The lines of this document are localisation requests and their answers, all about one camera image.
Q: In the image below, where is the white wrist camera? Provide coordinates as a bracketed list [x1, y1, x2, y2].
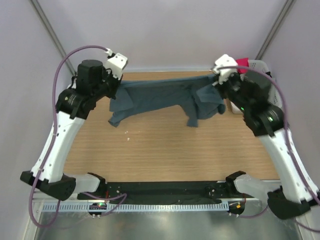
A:
[211, 54, 238, 87]
[103, 48, 128, 80]

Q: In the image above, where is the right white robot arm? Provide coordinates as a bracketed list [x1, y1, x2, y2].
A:
[213, 66, 320, 220]

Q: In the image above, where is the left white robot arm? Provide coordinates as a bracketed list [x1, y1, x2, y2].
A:
[20, 55, 128, 201]

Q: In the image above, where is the red t-shirt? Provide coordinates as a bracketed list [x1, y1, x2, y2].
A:
[235, 57, 249, 75]

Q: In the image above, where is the right aluminium corner post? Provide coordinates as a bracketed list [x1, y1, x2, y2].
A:
[255, 0, 297, 60]

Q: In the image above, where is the aluminium corner post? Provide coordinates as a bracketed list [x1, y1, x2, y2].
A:
[255, 0, 297, 60]
[27, 0, 76, 76]

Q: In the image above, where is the white plastic laundry basket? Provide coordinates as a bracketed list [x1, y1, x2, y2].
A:
[241, 59, 283, 109]

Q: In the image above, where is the purple cable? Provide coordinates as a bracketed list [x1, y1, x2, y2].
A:
[212, 65, 320, 233]
[27, 44, 128, 228]

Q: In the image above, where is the white slotted cable duct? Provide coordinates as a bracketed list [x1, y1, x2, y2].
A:
[42, 202, 230, 213]

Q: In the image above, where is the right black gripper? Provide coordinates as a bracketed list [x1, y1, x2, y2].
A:
[212, 70, 251, 113]

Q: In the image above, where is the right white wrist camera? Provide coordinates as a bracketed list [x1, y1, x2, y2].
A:
[211, 54, 238, 87]

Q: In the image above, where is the left aluminium corner post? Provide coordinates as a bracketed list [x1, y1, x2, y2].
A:
[27, 0, 76, 76]

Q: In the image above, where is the blue-grey t-shirt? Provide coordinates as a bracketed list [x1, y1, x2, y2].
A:
[108, 74, 226, 127]

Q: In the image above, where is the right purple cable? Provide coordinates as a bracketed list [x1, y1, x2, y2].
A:
[212, 65, 320, 233]

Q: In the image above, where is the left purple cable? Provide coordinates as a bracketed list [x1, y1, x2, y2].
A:
[27, 44, 128, 228]

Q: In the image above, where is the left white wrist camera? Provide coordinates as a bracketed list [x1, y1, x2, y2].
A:
[103, 48, 128, 80]

